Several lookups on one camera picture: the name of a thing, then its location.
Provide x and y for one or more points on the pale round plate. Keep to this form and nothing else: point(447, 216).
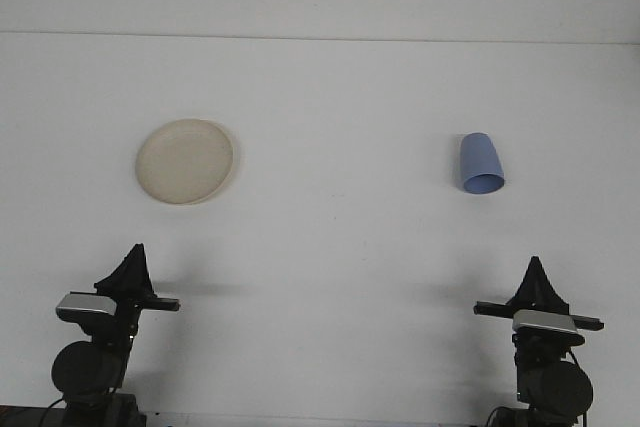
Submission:
point(185, 162)

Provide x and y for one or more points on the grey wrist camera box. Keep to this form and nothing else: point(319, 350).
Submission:
point(85, 305)
point(545, 322)

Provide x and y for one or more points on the pale blue cup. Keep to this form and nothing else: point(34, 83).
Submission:
point(480, 162)

